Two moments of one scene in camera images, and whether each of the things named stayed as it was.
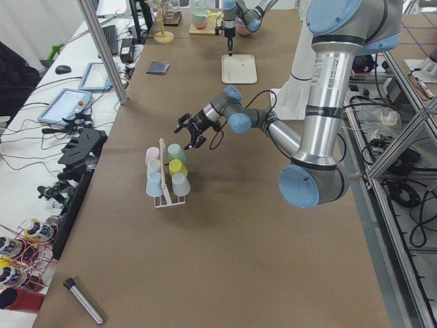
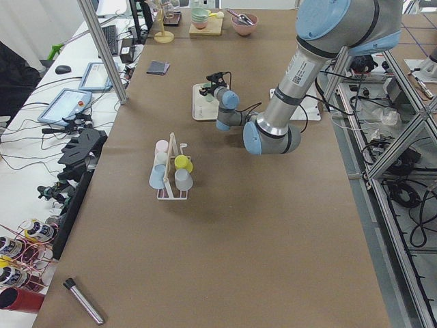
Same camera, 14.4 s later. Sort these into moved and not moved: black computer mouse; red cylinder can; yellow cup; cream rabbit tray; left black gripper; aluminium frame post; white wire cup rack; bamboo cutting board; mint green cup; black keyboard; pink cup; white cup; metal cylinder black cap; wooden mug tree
Moved: cream rabbit tray; pink cup; white cup; white wire cup rack; yellow cup; left black gripper; mint green cup
Not moved: metal cylinder black cap; black computer mouse; wooden mug tree; aluminium frame post; bamboo cutting board; black keyboard; red cylinder can
